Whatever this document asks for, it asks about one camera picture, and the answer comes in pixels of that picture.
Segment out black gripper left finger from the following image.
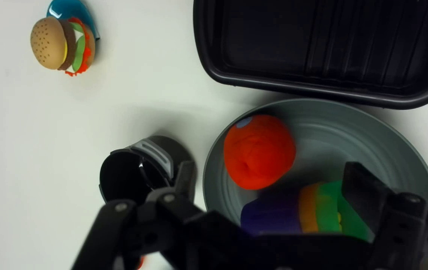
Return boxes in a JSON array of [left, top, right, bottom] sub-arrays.
[[174, 161, 196, 202]]

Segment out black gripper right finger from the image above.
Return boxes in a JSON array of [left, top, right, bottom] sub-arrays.
[[340, 163, 391, 233]]

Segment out rainbow stacking cups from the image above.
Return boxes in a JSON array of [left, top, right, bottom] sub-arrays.
[[240, 182, 372, 242]]

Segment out grey round plate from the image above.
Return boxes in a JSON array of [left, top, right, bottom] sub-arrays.
[[202, 100, 428, 227]]

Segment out orange red plush ball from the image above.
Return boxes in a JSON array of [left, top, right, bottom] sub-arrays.
[[222, 115, 295, 191]]

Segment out burger plush toy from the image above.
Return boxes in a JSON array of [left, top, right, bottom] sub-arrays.
[[29, 17, 96, 77]]

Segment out black cooking pot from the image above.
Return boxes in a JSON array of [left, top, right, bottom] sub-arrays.
[[99, 136, 195, 205]]

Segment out black plastic tray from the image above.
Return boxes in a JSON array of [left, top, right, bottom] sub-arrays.
[[192, 0, 428, 110]]

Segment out small blue dish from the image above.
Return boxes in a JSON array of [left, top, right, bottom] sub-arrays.
[[46, 0, 100, 41]]

